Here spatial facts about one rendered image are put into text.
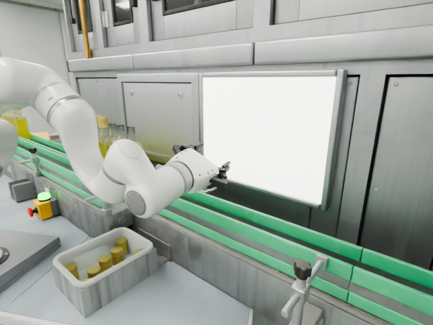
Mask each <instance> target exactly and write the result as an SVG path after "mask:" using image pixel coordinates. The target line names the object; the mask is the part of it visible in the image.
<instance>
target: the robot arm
mask: <svg viewBox="0 0 433 325"><path fill-rule="evenodd" d="M27 106H31V107H33V108H34V109H35V110H36V111H37V112H38V113H39V114H40V115H41V116H42V117H43V118H44V119H45V120H46V121H47V122H48V124H49V125H50V126H51V127H52V128H53V129H54V130H55V131H56V132H57V133H58V134H59V137H60V139H61V142H62V145H63V148H64V150H65V152H66V154H67V157H68V160H69V162H70V164H71V166H72V168H73V170H74V172H75V174H76V175H77V176H78V178H79V179H80V180H81V182H82V183H83V184H84V185H85V186H86V187H87V188H88V189H89V190H90V191H91V192H92V193H93V194H94V195H95V196H96V197H98V198H99V199H100V200H102V201H104V202H107V203H110V204H118V203H121V202H124V201H126V205H127V207H128V208H129V210H130V211H131V212H132V213H133V214H134V215H136V216H137V217H140V218H149V217H152V216H154V215H155V214H156V213H158V212H159V211H161V210H162V209H164V208H165V207H166V206H168V205H169V204H171V203H172V202H173V201H175V200H177V199H178V198H179V197H181V196H182V195H184V194H185V193H195V192H197V191H200V190H202V189H204V188H205V187H207V186H209V185H210V184H211V183H213V184H216V185H219V186H222V187H226V185H227V174H226V172H228V171H229V169H230V167H229V165H230V163H231V162H230V161H228V162H226V163H225V164H223V165H222V167H217V166H216V165H215V164H213V163H212V162H211V161H209V160H208V159H206V158H205V157H204V156H203V155H201V154H199V152H200V151H201V149H202V147H203V145H204V143H203V142H201V143H198V144H196V145H194V146H193V145H192V144H190V145H189V146H186V145H184V144H182V145H181V146H180V145H173V148H172V150H173V152H174V154H175V156H174V157H173V158H171V159H170V160H169V161H168V162H167V164H165V165H164V166H163V165H160V164H158V165H156V167H155V168H154V166H153V165H152V163H151V161H150V160H149V158H148V156H147V155H146V153H145V152H144V150H143V149H142V148H141V147H140V146H139V145H138V144H137V143H135V142H133V141H131V140H129V139H119V140H118V141H115V142H114V143H113V144H112V145H111V146H110V148H109V150H108V153H107V154H106V157H105V159H103V157H102V154H101V151H100V148H99V141H98V129H97V120H96V115H95V112H94V110H93V108H92V107H91V106H90V105H89V104H88V103H87V102H86V101H85V100H84V99H83V98H82V97H81V96H80V95H79V94H78V93H77V92H76V91H75V90H74V89H73V88H72V87H71V86H70V85H69V84H68V83H67V82H66V81H65V80H64V79H63V78H62V77H61V76H60V75H59V74H58V73H57V72H55V71H54V70H52V69H51V68H49V67H47V66H43V65H40V64H35V63H29V62H26V61H21V60H18V59H12V58H9V57H0V118H1V116H2V115H3V114H4V113H5V112H7V111H8V110H18V109H22V108H25V107H27ZM18 140H19V139H18V134H17V130H16V129H15V127H14V126H13V125H12V124H11V123H9V122H8V121H5V120H2V119H0V177H2V176H3V175H4V174H5V172H6V170H7V168H8V166H9V164H10V161H11V160H12V157H13V156H14V153H15V151H16V148H17V145H18ZM217 172H219V173H218V174H217Z"/></svg>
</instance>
